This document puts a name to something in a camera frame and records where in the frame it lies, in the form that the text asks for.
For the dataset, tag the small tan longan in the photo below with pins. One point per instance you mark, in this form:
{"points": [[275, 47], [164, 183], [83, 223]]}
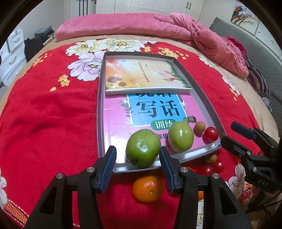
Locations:
{"points": [[210, 158], [199, 127]]}

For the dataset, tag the light green jujube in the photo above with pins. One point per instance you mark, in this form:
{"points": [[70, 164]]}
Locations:
{"points": [[181, 136]]}

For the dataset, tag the red cherry tomato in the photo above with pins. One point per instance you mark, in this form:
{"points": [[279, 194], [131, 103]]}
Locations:
{"points": [[206, 170], [218, 165], [210, 134]]}

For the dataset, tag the small orange mandarin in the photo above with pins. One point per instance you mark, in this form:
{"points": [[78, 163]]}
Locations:
{"points": [[200, 196]]}

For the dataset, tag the large orange mandarin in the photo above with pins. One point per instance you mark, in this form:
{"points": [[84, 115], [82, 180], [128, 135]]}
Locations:
{"points": [[148, 188]]}

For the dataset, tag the white wardrobe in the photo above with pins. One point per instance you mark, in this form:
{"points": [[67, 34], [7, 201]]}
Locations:
{"points": [[154, 6]]}

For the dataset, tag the grey padded headboard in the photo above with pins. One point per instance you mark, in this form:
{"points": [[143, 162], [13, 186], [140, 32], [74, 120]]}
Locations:
{"points": [[253, 50]]}

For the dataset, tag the tree wall painting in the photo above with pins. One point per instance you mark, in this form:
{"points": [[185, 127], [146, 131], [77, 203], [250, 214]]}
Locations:
{"points": [[244, 15]]}

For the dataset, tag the grey patterned cloth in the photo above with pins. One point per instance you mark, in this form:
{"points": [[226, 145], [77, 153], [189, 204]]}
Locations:
{"points": [[267, 102]]}

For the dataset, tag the grey shallow cardboard box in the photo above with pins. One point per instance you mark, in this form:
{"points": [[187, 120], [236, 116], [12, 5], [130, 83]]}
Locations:
{"points": [[100, 110]]}

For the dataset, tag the striped pillow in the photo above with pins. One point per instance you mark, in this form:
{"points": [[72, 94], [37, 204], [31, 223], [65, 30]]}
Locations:
{"points": [[257, 77]]}

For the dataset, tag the pile of folded clothes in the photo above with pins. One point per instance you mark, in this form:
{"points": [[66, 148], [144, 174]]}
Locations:
{"points": [[45, 33]]}

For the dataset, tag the pink workbook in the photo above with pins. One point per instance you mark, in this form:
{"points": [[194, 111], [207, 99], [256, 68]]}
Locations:
{"points": [[116, 123]]}

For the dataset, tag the pink quilt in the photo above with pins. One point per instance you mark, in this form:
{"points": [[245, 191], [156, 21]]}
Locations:
{"points": [[110, 26]]}

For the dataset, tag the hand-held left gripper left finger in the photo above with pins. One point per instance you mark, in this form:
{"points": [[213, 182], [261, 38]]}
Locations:
{"points": [[108, 169]]}

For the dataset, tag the red floral blanket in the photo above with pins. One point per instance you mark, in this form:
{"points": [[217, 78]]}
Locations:
{"points": [[44, 121]]}

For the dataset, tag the white drawer cabinet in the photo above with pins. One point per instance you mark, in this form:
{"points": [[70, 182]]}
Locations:
{"points": [[13, 50]]}

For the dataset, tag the sunflower cover book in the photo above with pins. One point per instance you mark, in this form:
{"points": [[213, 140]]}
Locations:
{"points": [[136, 74]]}

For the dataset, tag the dark green jujube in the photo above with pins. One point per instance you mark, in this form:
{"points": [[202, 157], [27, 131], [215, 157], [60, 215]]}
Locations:
{"points": [[143, 148]]}

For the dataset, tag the red crumpled cloth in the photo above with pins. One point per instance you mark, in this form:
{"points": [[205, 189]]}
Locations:
{"points": [[236, 46]]}

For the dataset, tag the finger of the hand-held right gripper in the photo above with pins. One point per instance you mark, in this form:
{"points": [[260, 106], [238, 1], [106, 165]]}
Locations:
{"points": [[241, 128], [235, 147]]}

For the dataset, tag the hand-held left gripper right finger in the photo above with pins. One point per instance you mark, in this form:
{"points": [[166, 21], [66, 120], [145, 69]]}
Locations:
{"points": [[168, 171]]}

